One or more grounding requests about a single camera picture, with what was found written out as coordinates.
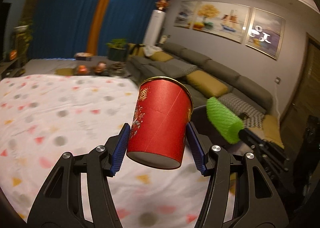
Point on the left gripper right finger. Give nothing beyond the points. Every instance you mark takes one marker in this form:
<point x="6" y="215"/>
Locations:
<point x="257" y="202"/>

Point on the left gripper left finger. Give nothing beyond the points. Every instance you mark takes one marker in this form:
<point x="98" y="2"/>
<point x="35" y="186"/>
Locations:
<point x="59" y="201"/>

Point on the green foam net sleeve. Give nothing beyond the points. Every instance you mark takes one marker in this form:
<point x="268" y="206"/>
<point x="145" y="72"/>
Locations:
<point x="224" y="120"/>

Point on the large red paper bucket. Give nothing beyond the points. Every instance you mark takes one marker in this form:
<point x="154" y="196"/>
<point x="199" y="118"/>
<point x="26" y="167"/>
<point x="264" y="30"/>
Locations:
<point x="163" y="109"/>

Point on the wooden door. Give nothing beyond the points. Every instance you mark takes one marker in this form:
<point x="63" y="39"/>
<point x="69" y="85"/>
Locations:
<point x="305" y="99"/>

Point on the patterned white tablecloth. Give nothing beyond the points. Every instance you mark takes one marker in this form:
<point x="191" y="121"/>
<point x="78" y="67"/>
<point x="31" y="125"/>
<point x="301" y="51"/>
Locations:
<point x="44" y="116"/>

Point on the yellow cushion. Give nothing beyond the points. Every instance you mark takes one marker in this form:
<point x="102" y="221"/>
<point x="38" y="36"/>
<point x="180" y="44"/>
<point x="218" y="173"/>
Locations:
<point x="206" y="84"/>

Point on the grey sofa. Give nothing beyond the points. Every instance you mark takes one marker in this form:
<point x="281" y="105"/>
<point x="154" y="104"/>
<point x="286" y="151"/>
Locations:
<point x="245" y="97"/>

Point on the right framed painting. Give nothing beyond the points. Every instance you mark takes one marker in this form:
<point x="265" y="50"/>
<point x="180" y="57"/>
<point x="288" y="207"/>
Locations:
<point x="265" y="32"/>

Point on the grey tv cabinet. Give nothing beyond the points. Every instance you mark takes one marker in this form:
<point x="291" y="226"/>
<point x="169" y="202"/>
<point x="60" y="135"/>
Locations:
<point x="11" y="69"/>

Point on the orange curtain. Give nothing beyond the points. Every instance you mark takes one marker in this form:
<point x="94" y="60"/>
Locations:
<point x="96" y="24"/>

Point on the green potted plant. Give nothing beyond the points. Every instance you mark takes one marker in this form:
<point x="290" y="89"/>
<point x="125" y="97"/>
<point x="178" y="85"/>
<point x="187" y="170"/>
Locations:
<point x="117" y="50"/>

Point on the middle sailboat painting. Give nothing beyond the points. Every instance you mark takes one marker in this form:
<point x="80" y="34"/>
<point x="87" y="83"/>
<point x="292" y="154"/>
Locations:
<point x="222" y="19"/>

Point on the plant on stand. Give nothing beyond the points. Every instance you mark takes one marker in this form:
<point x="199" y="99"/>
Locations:
<point x="23" y="35"/>

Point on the left landscape painting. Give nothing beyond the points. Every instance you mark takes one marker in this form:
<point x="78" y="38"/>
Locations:
<point x="184" y="17"/>

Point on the white standing air conditioner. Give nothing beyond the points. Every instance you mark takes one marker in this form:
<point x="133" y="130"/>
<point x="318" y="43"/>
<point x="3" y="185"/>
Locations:
<point x="154" y="27"/>

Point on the blue curtain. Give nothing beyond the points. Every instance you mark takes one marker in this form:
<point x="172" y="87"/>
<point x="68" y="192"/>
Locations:
<point x="62" y="28"/>

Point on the red flower decoration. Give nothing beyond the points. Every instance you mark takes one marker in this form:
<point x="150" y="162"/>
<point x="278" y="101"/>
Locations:
<point x="162" y="5"/>

